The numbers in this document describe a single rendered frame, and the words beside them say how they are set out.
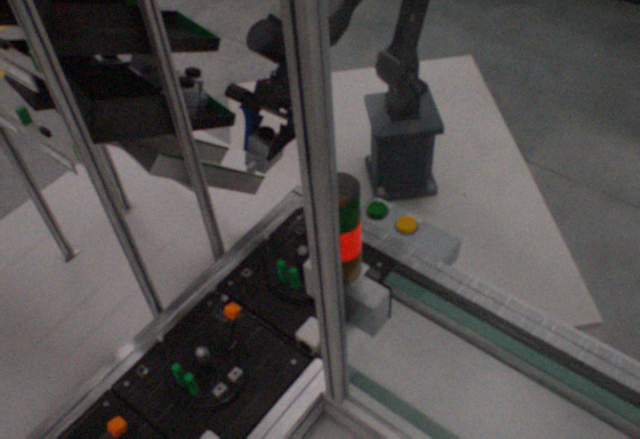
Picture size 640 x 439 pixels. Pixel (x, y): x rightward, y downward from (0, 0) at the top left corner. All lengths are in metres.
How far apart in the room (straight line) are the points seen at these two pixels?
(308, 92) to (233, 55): 2.97
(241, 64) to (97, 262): 2.16
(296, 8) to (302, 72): 0.06
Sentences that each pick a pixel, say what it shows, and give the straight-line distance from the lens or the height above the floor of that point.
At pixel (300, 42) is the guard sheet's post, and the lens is 0.55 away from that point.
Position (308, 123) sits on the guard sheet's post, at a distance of 0.60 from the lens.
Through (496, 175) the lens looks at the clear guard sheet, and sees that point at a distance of 0.52.
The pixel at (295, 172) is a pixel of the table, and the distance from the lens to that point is 1.54.
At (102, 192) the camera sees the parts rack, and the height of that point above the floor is 1.26.
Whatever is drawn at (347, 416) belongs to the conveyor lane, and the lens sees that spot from 1.09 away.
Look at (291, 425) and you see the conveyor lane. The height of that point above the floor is 0.96.
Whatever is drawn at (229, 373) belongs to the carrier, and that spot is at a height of 0.99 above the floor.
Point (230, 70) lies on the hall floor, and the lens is 3.43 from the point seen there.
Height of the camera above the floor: 1.93
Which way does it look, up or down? 47 degrees down
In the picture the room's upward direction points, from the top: 6 degrees counter-clockwise
